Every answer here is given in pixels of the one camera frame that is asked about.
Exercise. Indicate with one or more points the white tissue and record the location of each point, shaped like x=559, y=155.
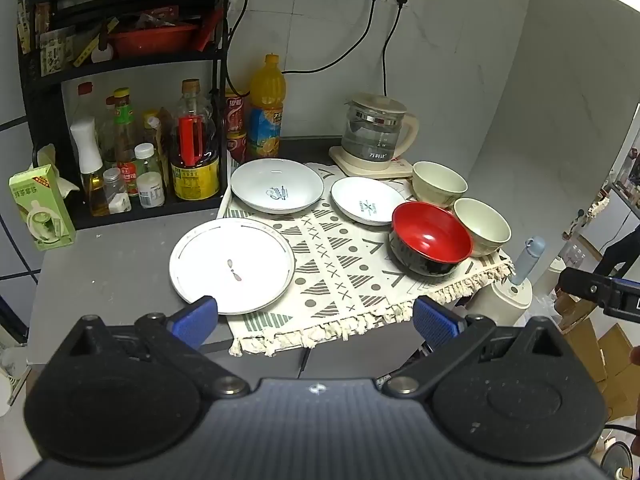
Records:
x=57, y=170

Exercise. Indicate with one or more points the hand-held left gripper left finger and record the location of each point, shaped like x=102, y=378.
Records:
x=192, y=321

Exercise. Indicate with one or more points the clear bottle with red cap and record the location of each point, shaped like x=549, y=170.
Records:
x=86, y=97

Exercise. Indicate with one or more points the green tissue box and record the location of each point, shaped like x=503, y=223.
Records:
x=40, y=210

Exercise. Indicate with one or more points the red cans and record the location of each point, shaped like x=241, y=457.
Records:
x=235, y=112

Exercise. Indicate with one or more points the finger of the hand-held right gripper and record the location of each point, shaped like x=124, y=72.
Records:
x=585, y=287

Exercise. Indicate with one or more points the small white plastic bottle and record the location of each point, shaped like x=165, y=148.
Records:
x=151, y=191

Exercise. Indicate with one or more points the small deep white printed plate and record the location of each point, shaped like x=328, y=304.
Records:
x=365, y=202

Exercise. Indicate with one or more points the large deep white printed plate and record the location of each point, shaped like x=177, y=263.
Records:
x=277, y=187

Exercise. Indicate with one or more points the green label yellow cap bottle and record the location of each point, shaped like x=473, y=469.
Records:
x=125, y=135

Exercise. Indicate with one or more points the patterned fringed table cloth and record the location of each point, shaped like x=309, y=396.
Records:
x=340, y=270

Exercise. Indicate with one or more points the large gold-rimmed plate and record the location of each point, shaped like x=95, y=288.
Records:
x=250, y=270

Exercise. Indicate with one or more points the seasoning packet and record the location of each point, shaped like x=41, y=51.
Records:
x=55, y=50

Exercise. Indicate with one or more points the cardboard box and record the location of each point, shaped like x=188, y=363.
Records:
x=620, y=360
x=575, y=317

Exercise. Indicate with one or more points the red and black bowl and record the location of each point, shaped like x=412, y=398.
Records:
x=430, y=240

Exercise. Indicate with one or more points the cream bowl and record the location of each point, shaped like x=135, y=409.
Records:
x=437, y=182
x=482, y=227

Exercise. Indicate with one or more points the white-capped seasoning jar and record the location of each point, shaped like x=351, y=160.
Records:
x=145, y=157

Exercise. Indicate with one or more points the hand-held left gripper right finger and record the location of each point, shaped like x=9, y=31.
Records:
x=436, y=322

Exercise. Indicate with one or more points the red plastic basket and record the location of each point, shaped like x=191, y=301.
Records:
x=150, y=40

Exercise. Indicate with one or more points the orange juice bottle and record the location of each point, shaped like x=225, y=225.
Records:
x=266, y=110

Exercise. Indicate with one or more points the glass electric kettle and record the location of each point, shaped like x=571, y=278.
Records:
x=372, y=135

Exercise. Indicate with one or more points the black shelf rack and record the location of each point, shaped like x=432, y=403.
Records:
x=45, y=90

